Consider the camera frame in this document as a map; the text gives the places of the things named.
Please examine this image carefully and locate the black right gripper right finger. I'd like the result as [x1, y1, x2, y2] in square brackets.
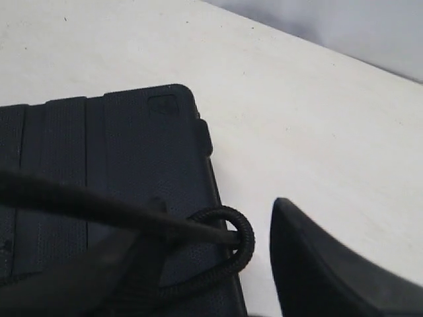
[270, 198, 422, 316]

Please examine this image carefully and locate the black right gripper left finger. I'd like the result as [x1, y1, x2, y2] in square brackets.
[1, 196, 168, 316]

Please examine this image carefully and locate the black cord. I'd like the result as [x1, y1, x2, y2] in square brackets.
[0, 170, 256, 317]

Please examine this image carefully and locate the black plastic carry case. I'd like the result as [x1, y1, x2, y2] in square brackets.
[1, 85, 254, 316]

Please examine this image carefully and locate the white backdrop curtain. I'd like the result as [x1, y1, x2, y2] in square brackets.
[211, 0, 422, 83]

